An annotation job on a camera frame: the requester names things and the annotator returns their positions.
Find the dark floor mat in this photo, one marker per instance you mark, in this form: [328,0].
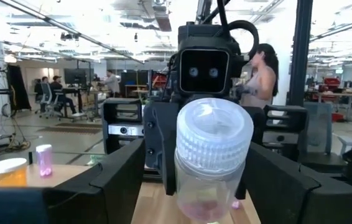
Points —
[70,129]

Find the grey office chair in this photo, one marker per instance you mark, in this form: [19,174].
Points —
[317,130]

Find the clear medicine bottle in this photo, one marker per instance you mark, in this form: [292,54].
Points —
[213,140]

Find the pink medicine bottle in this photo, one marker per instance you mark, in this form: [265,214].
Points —
[235,204]
[43,161]

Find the person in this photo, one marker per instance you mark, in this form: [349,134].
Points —
[112,83]
[58,93]
[42,93]
[263,84]

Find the black curtain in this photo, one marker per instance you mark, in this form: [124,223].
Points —
[19,88]

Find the black monitor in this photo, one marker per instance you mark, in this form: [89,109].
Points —
[76,77]

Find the wooden shelf black legs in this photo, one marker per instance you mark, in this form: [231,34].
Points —
[64,174]

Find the black metal post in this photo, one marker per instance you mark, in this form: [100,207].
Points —
[300,53]

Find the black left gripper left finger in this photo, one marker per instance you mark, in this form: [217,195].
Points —
[110,193]

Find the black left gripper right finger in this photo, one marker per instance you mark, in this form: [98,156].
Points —
[281,196]

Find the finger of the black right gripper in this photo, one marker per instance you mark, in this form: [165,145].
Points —
[160,140]
[258,127]

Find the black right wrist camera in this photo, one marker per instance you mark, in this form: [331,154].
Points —
[204,71]

